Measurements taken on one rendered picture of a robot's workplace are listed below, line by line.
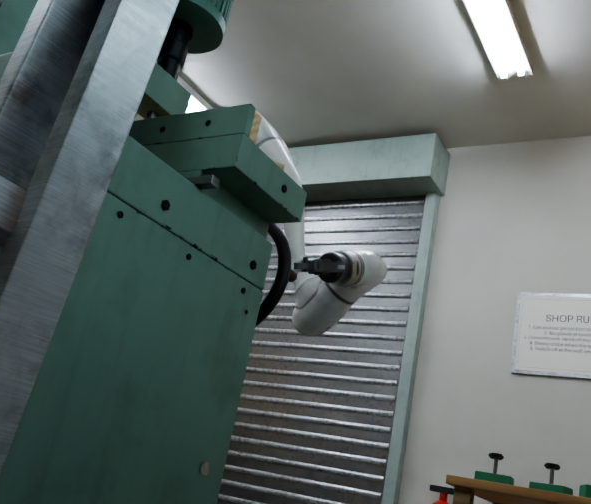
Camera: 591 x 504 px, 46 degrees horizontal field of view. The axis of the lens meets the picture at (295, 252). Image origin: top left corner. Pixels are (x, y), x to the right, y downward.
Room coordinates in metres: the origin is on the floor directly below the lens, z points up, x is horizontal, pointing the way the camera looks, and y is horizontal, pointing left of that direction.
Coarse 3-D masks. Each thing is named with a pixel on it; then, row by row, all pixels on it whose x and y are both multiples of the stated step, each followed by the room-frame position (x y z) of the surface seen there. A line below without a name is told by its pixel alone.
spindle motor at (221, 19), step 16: (192, 0) 1.09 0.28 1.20; (208, 0) 1.10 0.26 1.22; (224, 0) 1.13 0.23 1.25; (176, 16) 1.13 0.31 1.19; (192, 16) 1.12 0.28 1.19; (208, 16) 1.12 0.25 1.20; (224, 16) 1.15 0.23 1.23; (208, 32) 1.16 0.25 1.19; (224, 32) 1.18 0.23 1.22; (192, 48) 1.22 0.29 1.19; (208, 48) 1.22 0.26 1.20
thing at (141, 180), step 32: (0, 64) 0.72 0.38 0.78; (128, 160) 0.87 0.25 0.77; (160, 160) 0.92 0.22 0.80; (128, 192) 0.89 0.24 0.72; (160, 192) 0.93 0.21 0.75; (192, 192) 0.98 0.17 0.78; (160, 224) 0.95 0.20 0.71; (192, 224) 1.00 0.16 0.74; (224, 224) 1.06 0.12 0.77; (224, 256) 1.08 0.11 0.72; (256, 256) 1.14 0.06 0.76
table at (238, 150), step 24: (168, 144) 1.07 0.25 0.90; (192, 144) 1.04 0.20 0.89; (216, 144) 1.01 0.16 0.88; (240, 144) 0.98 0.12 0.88; (192, 168) 1.03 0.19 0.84; (216, 168) 1.00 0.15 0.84; (240, 168) 0.99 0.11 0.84; (264, 168) 1.04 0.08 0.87; (240, 192) 1.08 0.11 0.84; (264, 192) 1.06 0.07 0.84; (288, 192) 1.11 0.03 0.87; (264, 216) 1.16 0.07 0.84; (288, 216) 1.14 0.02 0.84
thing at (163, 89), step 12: (156, 72) 1.11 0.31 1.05; (156, 84) 1.11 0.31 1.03; (168, 84) 1.14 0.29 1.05; (144, 96) 1.11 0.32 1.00; (156, 96) 1.12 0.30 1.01; (168, 96) 1.14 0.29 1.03; (180, 96) 1.17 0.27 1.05; (144, 108) 1.15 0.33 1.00; (156, 108) 1.14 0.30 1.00; (168, 108) 1.15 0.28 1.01; (180, 108) 1.17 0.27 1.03
